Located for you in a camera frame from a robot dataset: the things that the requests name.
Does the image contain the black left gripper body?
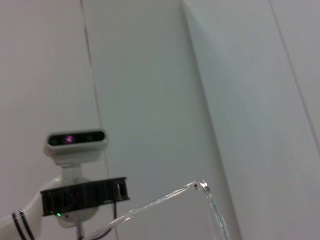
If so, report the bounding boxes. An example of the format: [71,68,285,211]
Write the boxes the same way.
[40,177,121,217]

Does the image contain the left wrist camera housing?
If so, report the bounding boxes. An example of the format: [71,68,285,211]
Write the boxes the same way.
[43,128,110,181]

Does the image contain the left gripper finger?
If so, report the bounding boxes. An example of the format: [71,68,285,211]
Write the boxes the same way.
[115,176,131,201]

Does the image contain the clear frame glasses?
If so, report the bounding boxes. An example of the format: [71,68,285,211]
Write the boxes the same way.
[84,178,231,240]

